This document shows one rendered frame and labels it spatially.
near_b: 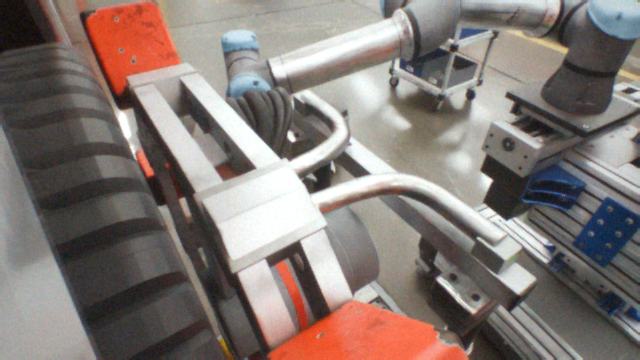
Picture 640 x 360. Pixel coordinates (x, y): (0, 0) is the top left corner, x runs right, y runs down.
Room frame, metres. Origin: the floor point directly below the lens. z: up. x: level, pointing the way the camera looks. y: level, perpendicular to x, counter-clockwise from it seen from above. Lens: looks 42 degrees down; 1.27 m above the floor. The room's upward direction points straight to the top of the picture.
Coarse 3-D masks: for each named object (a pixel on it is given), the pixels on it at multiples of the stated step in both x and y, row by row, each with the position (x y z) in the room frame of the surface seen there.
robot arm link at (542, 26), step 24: (384, 0) 0.86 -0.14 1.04; (408, 0) 0.77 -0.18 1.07; (480, 0) 0.86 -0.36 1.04; (504, 0) 0.88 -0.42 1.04; (528, 0) 0.90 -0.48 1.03; (552, 0) 0.91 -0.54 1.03; (576, 0) 0.90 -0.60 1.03; (480, 24) 0.87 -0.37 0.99; (504, 24) 0.88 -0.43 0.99; (528, 24) 0.89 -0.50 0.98; (552, 24) 0.89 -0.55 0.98
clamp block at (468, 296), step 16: (448, 272) 0.22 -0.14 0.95; (432, 288) 0.21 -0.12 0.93; (448, 288) 0.20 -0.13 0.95; (464, 288) 0.20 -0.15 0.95; (480, 288) 0.20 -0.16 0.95; (432, 304) 0.20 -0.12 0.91; (448, 304) 0.19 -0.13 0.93; (464, 304) 0.18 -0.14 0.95; (480, 304) 0.18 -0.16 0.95; (496, 304) 0.20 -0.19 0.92; (448, 320) 0.19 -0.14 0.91; (464, 320) 0.17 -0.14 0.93; (480, 320) 0.19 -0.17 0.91
